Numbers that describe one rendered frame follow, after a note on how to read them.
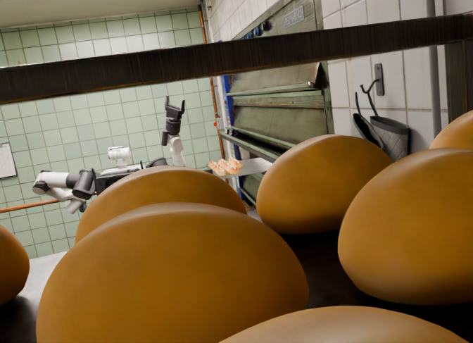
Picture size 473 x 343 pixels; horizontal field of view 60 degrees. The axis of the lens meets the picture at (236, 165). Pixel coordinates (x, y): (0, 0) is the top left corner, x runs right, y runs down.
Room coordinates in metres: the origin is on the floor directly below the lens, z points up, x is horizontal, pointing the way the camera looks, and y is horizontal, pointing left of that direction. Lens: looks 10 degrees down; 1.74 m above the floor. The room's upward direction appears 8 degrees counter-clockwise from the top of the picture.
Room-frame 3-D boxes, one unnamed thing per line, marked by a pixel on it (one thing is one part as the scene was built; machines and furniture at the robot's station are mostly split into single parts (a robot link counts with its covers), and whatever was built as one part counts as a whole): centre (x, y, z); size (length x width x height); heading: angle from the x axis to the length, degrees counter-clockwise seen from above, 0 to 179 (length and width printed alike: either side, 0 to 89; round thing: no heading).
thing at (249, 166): (2.96, 0.00, 1.19); 0.55 x 0.36 x 0.03; 12
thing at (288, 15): (2.42, -0.23, 1.99); 1.80 x 0.08 x 0.21; 10
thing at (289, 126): (2.42, -0.21, 1.54); 1.79 x 0.11 x 0.19; 10
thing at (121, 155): (2.32, 0.64, 1.47); 0.10 x 0.07 x 0.09; 92
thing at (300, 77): (2.42, -0.21, 1.80); 1.79 x 0.11 x 0.19; 10
